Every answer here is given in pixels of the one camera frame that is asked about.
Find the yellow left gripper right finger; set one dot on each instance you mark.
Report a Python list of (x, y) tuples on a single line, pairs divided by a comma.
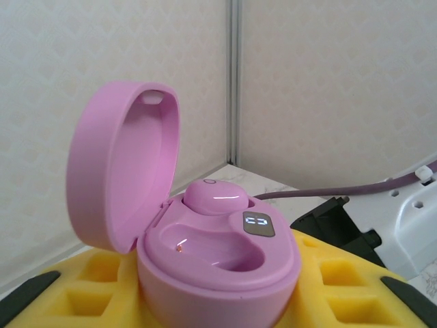
[(358, 300)]

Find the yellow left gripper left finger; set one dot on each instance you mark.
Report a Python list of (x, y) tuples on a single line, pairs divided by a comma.
[(51, 300)]

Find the pink earbud charging case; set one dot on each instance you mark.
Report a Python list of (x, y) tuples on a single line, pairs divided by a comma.
[(218, 273)]

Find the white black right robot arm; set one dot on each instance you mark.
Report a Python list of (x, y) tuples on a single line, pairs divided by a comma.
[(409, 222)]

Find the aluminium corner post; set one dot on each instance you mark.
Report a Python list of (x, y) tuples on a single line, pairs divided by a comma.
[(235, 85)]

